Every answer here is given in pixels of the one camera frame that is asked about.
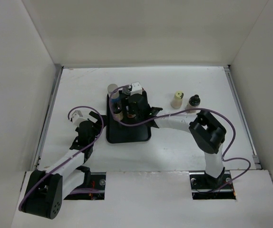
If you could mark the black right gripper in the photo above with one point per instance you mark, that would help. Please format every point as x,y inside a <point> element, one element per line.
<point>131,111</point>

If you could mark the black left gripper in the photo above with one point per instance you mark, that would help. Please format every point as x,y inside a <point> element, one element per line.
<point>99,124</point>

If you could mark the black domed lid jar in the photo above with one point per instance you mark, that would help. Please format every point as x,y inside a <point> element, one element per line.
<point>117,112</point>

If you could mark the blue label silver cap bottle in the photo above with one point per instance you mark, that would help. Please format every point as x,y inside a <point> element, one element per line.
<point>114,96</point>

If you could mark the black knob lid jar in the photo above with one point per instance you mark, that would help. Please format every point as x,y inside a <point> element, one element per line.
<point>194,102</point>

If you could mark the clear cap black grinder bottle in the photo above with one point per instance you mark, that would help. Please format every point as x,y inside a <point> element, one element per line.
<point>126,91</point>

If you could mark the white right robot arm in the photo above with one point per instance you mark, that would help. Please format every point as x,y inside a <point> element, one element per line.
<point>205,129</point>

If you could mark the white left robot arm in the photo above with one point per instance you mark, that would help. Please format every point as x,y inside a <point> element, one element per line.
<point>68,178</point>

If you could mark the black plastic tray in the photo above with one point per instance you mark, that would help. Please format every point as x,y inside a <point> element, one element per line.
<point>117,133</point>

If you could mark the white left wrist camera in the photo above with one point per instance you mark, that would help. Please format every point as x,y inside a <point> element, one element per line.
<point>77,118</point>

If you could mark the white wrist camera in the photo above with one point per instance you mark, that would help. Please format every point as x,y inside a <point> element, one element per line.
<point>136,88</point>
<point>77,118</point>

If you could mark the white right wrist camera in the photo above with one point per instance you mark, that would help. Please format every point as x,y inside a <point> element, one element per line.
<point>136,88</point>

